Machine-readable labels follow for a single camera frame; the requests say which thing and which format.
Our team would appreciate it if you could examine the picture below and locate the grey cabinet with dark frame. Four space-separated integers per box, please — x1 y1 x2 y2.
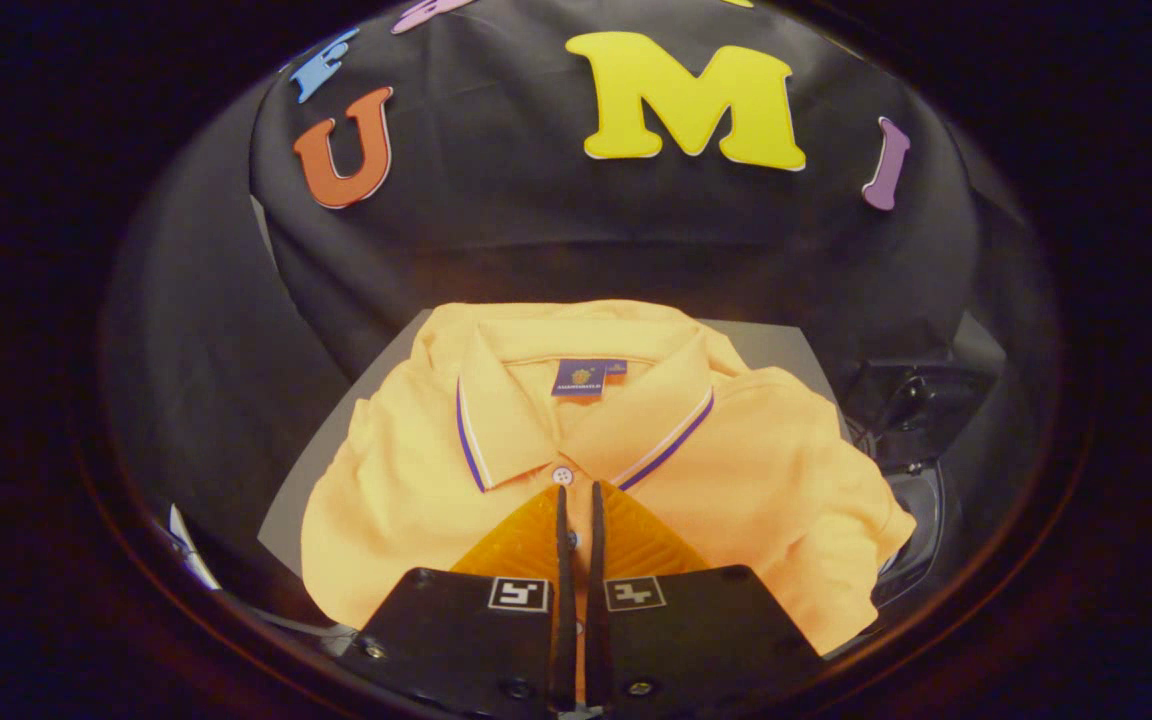
256 308 849 581

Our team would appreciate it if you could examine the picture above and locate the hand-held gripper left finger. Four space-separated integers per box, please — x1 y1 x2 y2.
356 483 577 716

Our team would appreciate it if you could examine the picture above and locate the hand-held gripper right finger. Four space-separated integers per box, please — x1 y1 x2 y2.
586 480 827 716

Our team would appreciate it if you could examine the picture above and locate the yellow polo shirt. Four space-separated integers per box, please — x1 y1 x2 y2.
301 298 917 656

